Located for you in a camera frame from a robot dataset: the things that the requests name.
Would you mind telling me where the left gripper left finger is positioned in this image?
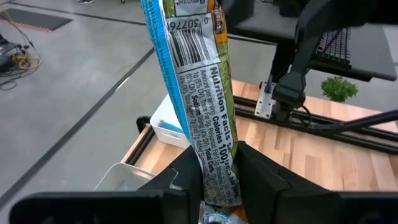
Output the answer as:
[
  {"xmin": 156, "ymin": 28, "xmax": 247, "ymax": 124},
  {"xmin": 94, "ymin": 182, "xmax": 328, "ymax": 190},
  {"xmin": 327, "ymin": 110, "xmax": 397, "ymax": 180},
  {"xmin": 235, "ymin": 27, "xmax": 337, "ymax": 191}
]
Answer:
[{"xmin": 138, "ymin": 145, "xmax": 205, "ymax": 224}]

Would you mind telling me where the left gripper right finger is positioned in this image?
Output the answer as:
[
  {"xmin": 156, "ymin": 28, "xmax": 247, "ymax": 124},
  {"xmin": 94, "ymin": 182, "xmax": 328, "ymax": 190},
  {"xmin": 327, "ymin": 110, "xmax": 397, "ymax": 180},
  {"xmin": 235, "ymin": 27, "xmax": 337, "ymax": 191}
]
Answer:
[{"xmin": 234, "ymin": 141, "xmax": 340, "ymax": 224}]

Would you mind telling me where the blue green granola bar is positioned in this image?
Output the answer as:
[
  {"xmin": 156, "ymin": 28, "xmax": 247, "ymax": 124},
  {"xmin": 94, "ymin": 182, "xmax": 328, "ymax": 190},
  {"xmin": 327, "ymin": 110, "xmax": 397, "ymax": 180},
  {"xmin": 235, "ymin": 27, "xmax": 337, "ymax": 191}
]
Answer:
[{"xmin": 139, "ymin": 0, "xmax": 243, "ymax": 208}]

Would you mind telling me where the white plastic bin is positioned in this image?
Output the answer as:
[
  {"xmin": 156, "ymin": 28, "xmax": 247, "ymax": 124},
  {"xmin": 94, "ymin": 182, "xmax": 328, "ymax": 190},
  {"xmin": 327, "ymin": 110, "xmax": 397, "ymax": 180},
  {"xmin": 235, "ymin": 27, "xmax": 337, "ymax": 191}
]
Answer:
[{"xmin": 149, "ymin": 93, "xmax": 192, "ymax": 149}]

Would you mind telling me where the pale grey plastic bin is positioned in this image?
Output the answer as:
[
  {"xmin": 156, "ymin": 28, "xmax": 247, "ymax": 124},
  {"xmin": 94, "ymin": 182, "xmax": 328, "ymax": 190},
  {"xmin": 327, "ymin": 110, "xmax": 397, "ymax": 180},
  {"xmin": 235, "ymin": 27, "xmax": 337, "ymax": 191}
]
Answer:
[{"xmin": 94, "ymin": 162, "xmax": 157, "ymax": 192}]

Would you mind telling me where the black table clamp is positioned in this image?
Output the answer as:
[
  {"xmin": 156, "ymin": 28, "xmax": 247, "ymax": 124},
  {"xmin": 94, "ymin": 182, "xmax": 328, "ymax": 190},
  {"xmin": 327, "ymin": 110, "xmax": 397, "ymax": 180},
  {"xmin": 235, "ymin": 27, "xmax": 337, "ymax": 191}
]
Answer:
[{"xmin": 136, "ymin": 116, "xmax": 152, "ymax": 133}]

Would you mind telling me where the small green plant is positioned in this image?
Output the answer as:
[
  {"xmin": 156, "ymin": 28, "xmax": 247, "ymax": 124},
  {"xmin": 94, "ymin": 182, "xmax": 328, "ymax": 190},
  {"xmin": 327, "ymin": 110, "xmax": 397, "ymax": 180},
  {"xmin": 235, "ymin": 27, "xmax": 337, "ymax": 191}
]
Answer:
[{"xmin": 321, "ymin": 76, "xmax": 359, "ymax": 104}]

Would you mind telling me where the backlit black keyboard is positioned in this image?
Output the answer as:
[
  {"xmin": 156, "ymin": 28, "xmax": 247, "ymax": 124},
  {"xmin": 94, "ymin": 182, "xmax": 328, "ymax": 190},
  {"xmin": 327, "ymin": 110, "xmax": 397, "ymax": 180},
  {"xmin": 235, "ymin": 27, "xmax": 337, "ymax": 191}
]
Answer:
[{"xmin": 315, "ymin": 27, "xmax": 353, "ymax": 65}]

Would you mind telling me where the black side desk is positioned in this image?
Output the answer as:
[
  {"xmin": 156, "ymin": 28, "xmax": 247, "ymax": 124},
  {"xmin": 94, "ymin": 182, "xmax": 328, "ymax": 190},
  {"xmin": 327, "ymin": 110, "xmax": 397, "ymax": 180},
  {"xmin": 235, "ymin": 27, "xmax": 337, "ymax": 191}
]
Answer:
[{"xmin": 228, "ymin": 0, "xmax": 398, "ymax": 82}]

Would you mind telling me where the black floor mat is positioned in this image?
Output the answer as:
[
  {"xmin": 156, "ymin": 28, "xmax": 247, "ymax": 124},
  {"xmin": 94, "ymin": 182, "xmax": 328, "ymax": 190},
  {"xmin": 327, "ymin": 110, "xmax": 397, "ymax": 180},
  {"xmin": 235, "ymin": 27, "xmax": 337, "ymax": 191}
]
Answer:
[{"xmin": 0, "ymin": 7, "xmax": 73, "ymax": 34}]

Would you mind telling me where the black aluminium table frame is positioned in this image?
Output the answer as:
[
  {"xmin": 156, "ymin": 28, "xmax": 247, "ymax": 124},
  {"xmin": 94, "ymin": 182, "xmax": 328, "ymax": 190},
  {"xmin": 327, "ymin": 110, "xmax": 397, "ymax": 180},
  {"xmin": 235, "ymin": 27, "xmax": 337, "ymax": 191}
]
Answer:
[{"xmin": 121, "ymin": 81, "xmax": 398, "ymax": 166}]

